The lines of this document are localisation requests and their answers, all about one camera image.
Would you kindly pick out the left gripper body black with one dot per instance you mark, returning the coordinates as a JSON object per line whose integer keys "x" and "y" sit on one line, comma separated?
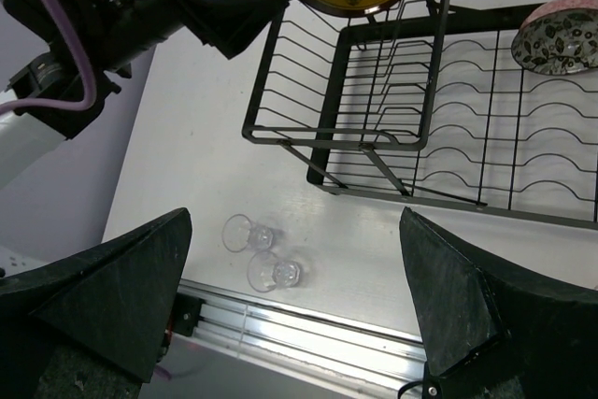
{"x": 131, "y": 27}

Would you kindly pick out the clear glass cup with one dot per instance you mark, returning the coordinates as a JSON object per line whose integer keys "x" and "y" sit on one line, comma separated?
{"x": 241, "y": 233}
{"x": 268, "y": 272}

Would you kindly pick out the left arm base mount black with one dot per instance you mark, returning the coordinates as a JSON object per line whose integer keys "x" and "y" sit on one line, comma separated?
{"x": 184, "y": 316}

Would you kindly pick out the aluminium rail frame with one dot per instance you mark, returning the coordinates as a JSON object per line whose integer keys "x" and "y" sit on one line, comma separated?
{"x": 349, "y": 357}

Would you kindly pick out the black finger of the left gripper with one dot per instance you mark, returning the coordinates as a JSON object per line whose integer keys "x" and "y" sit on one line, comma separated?
{"x": 230, "y": 26}

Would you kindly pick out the black wire dish rack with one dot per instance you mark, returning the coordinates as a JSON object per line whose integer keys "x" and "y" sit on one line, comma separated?
{"x": 423, "y": 104}

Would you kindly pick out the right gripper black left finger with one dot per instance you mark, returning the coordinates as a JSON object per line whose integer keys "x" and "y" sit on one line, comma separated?
{"x": 92, "y": 325}

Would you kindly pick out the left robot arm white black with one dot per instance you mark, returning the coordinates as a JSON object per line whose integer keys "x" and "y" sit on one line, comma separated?
{"x": 91, "y": 44}

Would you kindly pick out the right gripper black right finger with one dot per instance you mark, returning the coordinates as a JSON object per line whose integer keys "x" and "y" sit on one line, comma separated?
{"x": 494, "y": 329}

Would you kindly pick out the floral patterned bowl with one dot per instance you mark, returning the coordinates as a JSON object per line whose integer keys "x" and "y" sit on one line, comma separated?
{"x": 558, "y": 38}

